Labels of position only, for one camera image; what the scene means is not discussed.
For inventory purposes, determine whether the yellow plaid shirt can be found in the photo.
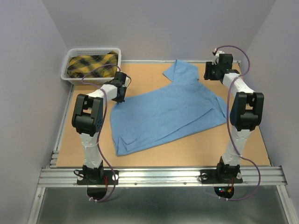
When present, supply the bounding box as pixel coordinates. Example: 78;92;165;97
66;51;118;78

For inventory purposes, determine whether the aluminium mounting rail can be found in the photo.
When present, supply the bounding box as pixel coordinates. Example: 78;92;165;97
37;167;287;188

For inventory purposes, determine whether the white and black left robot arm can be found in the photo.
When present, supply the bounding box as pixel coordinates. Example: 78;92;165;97
71;71;131;185

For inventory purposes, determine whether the light blue long sleeve shirt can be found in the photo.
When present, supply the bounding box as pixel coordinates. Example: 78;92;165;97
110;60;227;156

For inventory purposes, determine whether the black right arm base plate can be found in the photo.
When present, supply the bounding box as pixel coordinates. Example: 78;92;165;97
198;168;243;199

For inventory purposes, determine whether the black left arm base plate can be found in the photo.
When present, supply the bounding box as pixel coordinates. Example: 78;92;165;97
73;169;119;203

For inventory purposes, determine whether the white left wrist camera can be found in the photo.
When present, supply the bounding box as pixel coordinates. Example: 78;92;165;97
124;77;131;87

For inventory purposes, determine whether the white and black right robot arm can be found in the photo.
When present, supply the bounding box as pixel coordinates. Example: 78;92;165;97
200;51;264;184

